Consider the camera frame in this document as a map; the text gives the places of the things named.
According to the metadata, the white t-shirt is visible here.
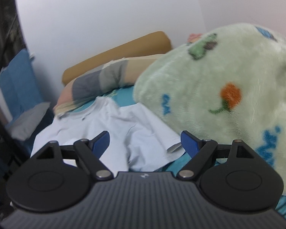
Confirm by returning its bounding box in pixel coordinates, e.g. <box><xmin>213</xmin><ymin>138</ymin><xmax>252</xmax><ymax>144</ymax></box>
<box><xmin>32</xmin><ymin>97</ymin><xmax>185</xmax><ymax>174</ymax></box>

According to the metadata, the green fleece cartoon blanket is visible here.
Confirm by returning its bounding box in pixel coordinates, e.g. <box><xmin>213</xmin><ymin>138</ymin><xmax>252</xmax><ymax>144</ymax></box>
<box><xmin>133</xmin><ymin>23</ymin><xmax>286</xmax><ymax>195</ymax></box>

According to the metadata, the grey seat cushion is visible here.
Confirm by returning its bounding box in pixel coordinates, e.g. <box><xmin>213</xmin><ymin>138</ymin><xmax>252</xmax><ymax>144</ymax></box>
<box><xmin>6</xmin><ymin>102</ymin><xmax>50</xmax><ymax>141</ymax></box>

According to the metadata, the chair with blue cover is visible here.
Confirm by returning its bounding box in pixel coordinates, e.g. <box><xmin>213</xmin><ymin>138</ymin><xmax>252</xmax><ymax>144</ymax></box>
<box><xmin>0</xmin><ymin>49</ymin><xmax>54</xmax><ymax>163</ymax></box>

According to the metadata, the mustard yellow headboard cushion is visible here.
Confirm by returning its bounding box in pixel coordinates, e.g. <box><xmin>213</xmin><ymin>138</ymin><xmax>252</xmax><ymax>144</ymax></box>
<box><xmin>62</xmin><ymin>31</ymin><xmax>173</xmax><ymax>85</ymax></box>

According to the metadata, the pink fluffy blanket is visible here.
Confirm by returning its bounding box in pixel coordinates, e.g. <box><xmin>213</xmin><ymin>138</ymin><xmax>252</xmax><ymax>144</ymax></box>
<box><xmin>187</xmin><ymin>34</ymin><xmax>203</xmax><ymax>44</ymax></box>

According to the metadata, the pastel checked pillow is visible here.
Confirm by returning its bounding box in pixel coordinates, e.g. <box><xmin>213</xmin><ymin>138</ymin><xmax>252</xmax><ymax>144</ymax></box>
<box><xmin>54</xmin><ymin>54</ymin><xmax>163</xmax><ymax>116</ymax></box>

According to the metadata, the teal patterned bed sheet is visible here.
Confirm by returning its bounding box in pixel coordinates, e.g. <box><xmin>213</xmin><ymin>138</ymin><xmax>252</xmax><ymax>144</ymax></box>
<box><xmin>68</xmin><ymin>85</ymin><xmax>286</xmax><ymax>216</ymax></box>

